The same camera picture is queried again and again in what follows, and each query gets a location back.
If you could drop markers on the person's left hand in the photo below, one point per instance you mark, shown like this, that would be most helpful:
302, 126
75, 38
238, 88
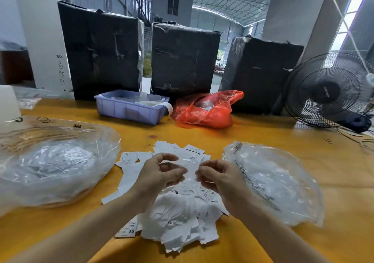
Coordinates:
155, 175

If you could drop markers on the person's right hand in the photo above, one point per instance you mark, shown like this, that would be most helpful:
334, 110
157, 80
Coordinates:
225, 181

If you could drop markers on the pile of white labels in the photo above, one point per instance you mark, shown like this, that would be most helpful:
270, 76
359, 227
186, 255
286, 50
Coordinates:
175, 219

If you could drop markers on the clear plastic bag black print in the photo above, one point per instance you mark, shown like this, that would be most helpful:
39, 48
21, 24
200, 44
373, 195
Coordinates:
280, 181

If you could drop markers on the large clear bag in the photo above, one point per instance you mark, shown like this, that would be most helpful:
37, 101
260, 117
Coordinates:
57, 163

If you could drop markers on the person's right forearm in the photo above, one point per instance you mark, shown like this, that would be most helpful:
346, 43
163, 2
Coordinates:
280, 236

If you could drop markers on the person's left forearm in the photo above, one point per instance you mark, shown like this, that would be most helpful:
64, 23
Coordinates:
76, 230

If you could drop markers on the red plastic bag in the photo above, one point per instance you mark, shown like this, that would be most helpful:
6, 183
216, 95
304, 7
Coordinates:
207, 111

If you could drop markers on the blue plastic bin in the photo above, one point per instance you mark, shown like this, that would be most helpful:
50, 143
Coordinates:
122, 108

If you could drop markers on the large black wrapped bale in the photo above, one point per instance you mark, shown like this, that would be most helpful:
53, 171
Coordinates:
184, 61
260, 77
100, 52

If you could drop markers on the black table fan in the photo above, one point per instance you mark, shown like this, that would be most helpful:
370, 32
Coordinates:
326, 90

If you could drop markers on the white foam box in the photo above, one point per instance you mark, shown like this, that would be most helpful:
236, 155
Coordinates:
9, 105

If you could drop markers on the grey cabin with window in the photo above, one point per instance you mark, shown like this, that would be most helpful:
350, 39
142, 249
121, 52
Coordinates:
172, 7

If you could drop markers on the brown wooden cabinet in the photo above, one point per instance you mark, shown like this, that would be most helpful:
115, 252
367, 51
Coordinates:
16, 67

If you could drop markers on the white pillar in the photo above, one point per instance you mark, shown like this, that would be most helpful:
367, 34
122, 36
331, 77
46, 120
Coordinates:
42, 35

